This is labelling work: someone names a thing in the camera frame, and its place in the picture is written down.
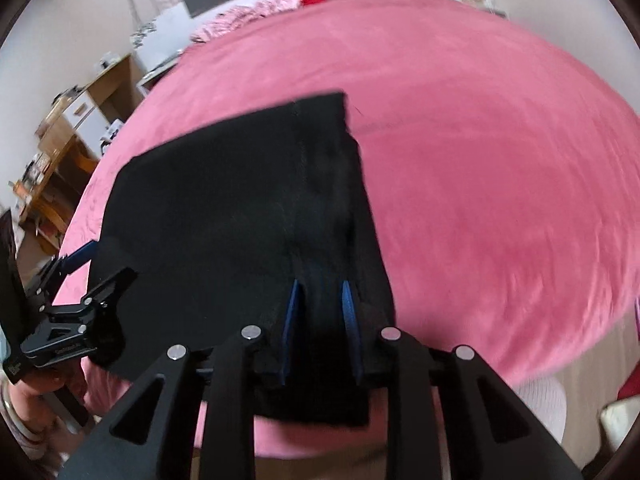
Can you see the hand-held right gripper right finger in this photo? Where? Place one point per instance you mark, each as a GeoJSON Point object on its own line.
{"type": "Point", "coordinates": [350, 330]}

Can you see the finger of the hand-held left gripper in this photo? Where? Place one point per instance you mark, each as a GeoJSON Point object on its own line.
{"type": "Point", "coordinates": [82, 252]}
{"type": "Point", "coordinates": [112, 285]}

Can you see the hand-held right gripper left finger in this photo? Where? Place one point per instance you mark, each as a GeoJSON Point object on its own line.
{"type": "Point", "coordinates": [290, 330]}

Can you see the black pants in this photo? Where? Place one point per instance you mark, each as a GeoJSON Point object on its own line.
{"type": "Point", "coordinates": [225, 185]}

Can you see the person's left hand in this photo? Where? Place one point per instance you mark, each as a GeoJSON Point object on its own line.
{"type": "Point", "coordinates": [40, 397]}

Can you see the white printed box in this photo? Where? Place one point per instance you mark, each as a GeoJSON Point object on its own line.
{"type": "Point", "coordinates": [112, 135]}

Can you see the white drawer unit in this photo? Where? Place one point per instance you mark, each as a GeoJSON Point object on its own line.
{"type": "Point", "coordinates": [90, 120]}

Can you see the wooden desk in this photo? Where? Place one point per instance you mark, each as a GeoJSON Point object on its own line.
{"type": "Point", "coordinates": [115, 80]}

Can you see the white ribbed cloth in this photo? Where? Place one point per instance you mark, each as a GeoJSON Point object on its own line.
{"type": "Point", "coordinates": [540, 410]}

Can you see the pink blanket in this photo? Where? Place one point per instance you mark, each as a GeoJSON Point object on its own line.
{"type": "Point", "coordinates": [475, 160]}

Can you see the white bedside cabinet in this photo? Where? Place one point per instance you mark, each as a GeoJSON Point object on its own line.
{"type": "Point", "coordinates": [160, 40]}

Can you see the pink patterned cloth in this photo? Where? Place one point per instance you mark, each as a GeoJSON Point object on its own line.
{"type": "Point", "coordinates": [240, 15]}

